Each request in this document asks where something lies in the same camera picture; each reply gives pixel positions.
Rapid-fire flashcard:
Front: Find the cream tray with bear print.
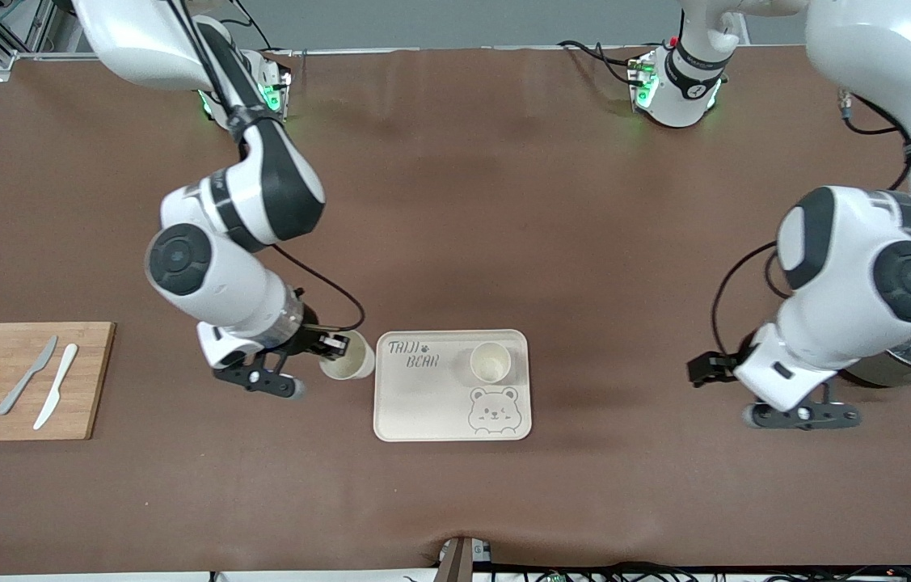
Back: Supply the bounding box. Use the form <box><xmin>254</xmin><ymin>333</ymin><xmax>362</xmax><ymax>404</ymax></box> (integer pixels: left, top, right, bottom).
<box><xmin>373</xmin><ymin>329</ymin><xmax>533</xmax><ymax>443</ymax></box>

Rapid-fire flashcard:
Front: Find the bamboo cutting board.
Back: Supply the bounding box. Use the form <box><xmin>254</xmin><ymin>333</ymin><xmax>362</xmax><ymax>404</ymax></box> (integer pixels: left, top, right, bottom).
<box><xmin>0</xmin><ymin>322</ymin><xmax>116</xmax><ymax>442</ymax></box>

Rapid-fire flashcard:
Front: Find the brown table cover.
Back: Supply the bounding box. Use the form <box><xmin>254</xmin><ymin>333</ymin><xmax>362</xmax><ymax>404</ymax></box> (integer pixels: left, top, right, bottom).
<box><xmin>0</xmin><ymin>47</ymin><xmax>911</xmax><ymax>576</ymax></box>

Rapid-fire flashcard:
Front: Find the white plastic cup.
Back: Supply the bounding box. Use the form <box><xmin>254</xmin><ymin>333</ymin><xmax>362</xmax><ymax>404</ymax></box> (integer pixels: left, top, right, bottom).
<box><xmin>319</xmin><ymin>329</ymin><xmax>376</xmax><ymax>382</ymax></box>
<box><xmin>470</xmin><ymin>341</ymin><xmax>513</xmax><ymax>385</ymax></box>

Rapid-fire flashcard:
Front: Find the grey-green electric pot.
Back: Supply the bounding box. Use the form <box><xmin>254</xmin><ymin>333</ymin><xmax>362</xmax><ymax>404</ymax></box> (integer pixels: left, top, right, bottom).
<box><xmin>841</xmin><ymin>323</ymin><xmax>911</xmax><ymax>397</ymax></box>

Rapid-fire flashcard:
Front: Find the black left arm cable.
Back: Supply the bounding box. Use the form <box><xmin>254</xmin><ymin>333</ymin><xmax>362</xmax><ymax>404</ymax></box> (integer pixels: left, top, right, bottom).
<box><xmin>710</xmin><ymin>241</ymin><xmax>791</xmax><ymax>361</ymax></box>

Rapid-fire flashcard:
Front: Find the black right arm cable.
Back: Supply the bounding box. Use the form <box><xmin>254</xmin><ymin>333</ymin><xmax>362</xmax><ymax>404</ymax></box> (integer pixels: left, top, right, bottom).
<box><xmin>164</xmin><ymin>0</ymin><xmax>365</xmax><ymax>334</ymax></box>

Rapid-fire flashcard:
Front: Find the white plastic knife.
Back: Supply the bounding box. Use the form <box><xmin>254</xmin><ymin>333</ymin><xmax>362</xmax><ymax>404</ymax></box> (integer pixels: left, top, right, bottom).
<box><xmin>32</xmin><ymin>343</ymin><xmax>79</xmax><ymax>431</ymax></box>

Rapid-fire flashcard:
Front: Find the grey metal post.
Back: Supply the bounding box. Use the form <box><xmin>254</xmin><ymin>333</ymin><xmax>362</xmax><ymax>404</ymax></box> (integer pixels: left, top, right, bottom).
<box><xmin>435</xmin><ymin>535</ymin><xmax>496</xmax><ymax>582</ymax></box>

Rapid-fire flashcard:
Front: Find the black base cable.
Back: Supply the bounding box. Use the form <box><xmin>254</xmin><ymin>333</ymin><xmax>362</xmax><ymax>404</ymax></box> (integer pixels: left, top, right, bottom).
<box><xmin>233</xmin><ymin>0</ymin><xmax>307</xmax><ymax>57</ymax></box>
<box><xmin>558</xmin><ymin>38</ymin><xmax>642</xmax><ymax>86</ymax></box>

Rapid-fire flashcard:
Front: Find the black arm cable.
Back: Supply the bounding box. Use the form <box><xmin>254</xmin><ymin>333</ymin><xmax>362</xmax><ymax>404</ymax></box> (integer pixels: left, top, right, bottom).
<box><xmin>164</xmin><ymin>0</ymin><xmax>365</xmax><ymax>334</ymax></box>
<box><xmin>710</xmin><ymin>241</ymin><xmax>791</xmax><ymax>361</ymax></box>

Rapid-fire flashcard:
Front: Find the grey plastic knife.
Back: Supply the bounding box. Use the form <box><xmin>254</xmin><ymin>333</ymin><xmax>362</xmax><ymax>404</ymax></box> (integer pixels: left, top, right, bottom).
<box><xmin>0</xmin><ymin>335</ymin><xmax>59</xmax><ymax>416</ymax></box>

